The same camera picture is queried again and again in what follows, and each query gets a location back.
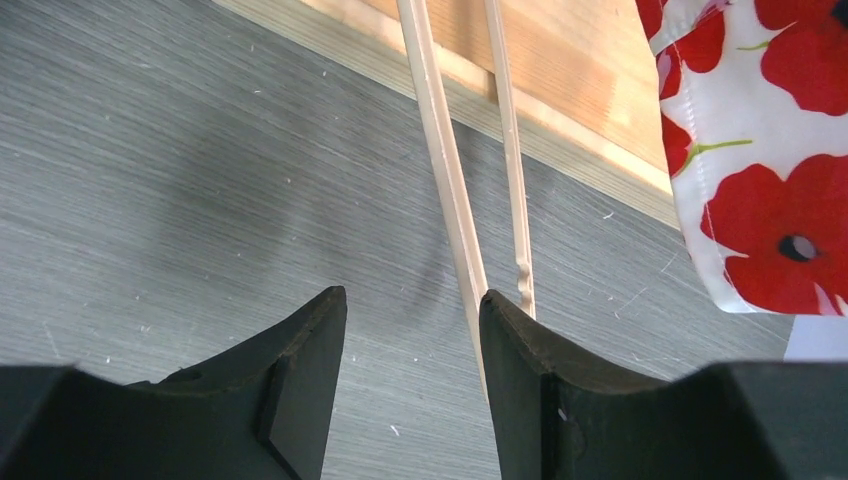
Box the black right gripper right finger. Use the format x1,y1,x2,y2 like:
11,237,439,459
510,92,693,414
479,290,847,479

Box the wooden clothes rack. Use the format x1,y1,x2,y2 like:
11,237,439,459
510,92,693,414
227,1,677,226

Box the white red poppy garment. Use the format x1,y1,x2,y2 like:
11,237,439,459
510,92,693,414
637,0,847,316

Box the wooden hanger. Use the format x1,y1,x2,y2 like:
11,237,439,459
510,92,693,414
397,1,536,395

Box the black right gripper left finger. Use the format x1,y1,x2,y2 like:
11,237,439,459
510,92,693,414
1,286,347,479

